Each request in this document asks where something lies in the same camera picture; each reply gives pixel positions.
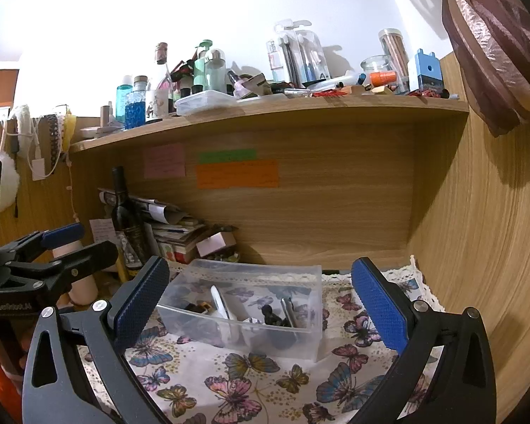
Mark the wooden shelf board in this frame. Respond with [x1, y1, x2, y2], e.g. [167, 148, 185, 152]
[68, 96, 470, 156]

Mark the clear tube of sticks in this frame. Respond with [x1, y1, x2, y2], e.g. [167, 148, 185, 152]
[378, 28, 410, 94]

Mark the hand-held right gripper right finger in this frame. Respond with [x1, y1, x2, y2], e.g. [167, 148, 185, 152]
[349, 256, 497, 424]

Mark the green pump bottle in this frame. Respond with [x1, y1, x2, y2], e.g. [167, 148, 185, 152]
[193, 38, 214, 92]

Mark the orange sticky note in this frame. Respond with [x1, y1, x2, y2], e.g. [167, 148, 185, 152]
[195, 159, 280, 190]

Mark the pink sticky note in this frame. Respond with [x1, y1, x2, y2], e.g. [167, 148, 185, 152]
[142, 143, 187, 180]

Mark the white pouch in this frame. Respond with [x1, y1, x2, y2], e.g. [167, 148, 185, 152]
[209, 285, 231, 320]

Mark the patterned hanging ribbon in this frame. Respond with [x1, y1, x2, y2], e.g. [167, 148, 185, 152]
[48, 114, 63, 164]

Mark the glass jar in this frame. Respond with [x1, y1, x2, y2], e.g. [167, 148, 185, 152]
[360, 55, 392, 85]

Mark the rolled magazine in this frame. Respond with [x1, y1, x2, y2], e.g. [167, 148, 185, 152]
[98, 187, 183, 227]

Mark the white lidded plastic container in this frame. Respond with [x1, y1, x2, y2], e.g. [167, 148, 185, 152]
[175, 89, 239, 117]

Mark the white handwritten paper note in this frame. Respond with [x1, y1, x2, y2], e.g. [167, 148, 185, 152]
[89, 217, 116, 246]

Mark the stack of books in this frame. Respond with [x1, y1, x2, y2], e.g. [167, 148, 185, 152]
[150, 218, 209, 264]

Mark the clear plastic storage box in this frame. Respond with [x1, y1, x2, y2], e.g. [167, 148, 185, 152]
[155, 258, 323, 362]

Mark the yellow hanging tassel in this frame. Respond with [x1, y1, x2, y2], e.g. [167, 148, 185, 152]
[64, 110, 77, 151]

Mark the brown hanging fabric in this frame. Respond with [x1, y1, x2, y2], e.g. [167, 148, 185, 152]
[441, 0, 530, 139]

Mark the clear round bottle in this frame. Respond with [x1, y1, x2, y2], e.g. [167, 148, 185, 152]
[204, 49, 228, 94]

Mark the green sticky note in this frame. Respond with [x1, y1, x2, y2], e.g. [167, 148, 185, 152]
[197, 148, 257, 164]

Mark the blue pencil sharpener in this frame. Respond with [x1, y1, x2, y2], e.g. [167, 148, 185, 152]
[414, 48, 443, 94]

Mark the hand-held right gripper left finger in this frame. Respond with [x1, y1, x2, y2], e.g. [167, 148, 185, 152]
[22, 255, 171, 424]

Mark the butterfly print lace tablecloth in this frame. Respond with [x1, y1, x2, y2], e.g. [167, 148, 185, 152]
[77, 254, 448, 424]

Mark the clear tall bottle pink print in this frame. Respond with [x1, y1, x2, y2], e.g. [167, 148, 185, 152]
[152, 42, 174, 116]

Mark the toothbrush blister pack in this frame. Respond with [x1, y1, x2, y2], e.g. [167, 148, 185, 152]
[267, 24, 302, 84]
[293, 19, 332, 86]

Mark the teal liquid bottle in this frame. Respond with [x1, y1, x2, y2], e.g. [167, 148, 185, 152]
[116, 75, 134, 125]

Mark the small black figure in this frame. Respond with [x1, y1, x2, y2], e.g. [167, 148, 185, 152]
[260, 304, 291, 328]

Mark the silver metal rod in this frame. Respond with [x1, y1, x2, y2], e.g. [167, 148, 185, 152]
[280, 298, 299, 329]

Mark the dark wine bottle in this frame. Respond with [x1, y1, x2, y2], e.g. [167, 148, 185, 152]
[110, 166, 148, 270]

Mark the small orange capped bottle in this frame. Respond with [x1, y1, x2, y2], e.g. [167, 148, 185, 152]
[370, 70, 398, 87]

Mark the beige cylindrical cup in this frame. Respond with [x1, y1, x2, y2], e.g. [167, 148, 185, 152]
[53, 241, 99, 306]

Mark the bottle of blue beads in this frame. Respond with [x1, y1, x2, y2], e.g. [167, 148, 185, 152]
[124, 75, 150, 130]

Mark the small white cardboard box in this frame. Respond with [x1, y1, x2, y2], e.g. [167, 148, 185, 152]
[195, 230, 237, 259]

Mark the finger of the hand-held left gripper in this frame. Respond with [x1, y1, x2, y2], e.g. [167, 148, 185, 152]
[6, 242, 119, 302]
[0, 223, 86, 266]

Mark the white fluffy pompom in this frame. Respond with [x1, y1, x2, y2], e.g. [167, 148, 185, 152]
[0, 150, 21, 214]

